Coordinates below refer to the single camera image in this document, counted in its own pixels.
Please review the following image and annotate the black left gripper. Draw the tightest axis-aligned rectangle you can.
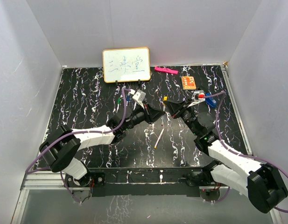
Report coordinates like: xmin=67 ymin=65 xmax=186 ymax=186
xmin=123 ymin=100 xmax=164 ymax=131

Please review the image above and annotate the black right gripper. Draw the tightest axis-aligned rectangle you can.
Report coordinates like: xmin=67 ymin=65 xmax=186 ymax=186
xmin=164 ymin=99 xmax=199 ymax=136

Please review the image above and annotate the purple white pen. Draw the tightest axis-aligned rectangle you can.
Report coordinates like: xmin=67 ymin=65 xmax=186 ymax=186
xmin=161 ymin=105 xmax=165 ymax=126

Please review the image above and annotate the orange white pen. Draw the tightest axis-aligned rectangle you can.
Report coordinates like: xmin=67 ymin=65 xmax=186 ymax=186
xmin=154 ymin=128 xmax=164 ymax=149

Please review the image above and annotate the green white pen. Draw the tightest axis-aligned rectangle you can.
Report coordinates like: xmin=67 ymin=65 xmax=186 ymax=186
xmin=116 ymin=98 xmax=121 ymax=112

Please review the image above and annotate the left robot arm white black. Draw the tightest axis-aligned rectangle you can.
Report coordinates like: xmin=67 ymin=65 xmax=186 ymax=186
xmin=39 ymin=103 xmax=165 ymax=186

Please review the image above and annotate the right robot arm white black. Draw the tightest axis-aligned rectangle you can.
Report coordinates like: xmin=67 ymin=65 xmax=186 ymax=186
xmin=164 ymin=99 xmax=288 ymax=213

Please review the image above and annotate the orange card box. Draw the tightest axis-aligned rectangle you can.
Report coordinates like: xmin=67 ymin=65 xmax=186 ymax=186
xmin=181 ymin=76 xmax=197 ymax=90

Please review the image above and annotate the blue stapler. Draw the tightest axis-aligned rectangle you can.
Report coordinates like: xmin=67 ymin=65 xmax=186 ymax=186
xmin=205 ymin=97 xmax=217 ymax=108

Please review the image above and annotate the yellow framed whiteboard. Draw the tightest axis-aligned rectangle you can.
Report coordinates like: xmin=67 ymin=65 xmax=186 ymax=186
xmin=102 ymin=47 xmax=151 ymax=83

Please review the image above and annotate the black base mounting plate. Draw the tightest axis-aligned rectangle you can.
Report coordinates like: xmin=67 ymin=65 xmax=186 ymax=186
xmin=65 ymin=167 xmax=225 ymax=197

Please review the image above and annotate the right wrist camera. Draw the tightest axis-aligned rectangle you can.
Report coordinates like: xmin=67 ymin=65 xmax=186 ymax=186
xmin=189 ymin=90 xmax=205 ymax=106

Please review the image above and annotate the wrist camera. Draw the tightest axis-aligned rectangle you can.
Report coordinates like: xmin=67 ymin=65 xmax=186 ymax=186
xmin=189 ymin=90 xmax=205 ymax=106
xmin=132 ymin=90 xmax=146 ymax=106

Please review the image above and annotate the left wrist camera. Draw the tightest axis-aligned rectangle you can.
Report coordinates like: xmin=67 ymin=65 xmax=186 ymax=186
xmin=132 ymin=90 xmax=146 ymax=106

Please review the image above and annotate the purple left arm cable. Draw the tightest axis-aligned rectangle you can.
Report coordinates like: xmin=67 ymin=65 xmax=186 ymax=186
xmin=25 ymin=88 xmax=135 ymax=174

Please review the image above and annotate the aluminium frame rail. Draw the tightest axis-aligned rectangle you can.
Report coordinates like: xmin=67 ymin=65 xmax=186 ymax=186
xmin=20 ymin=174 xmax=72 ymax=191

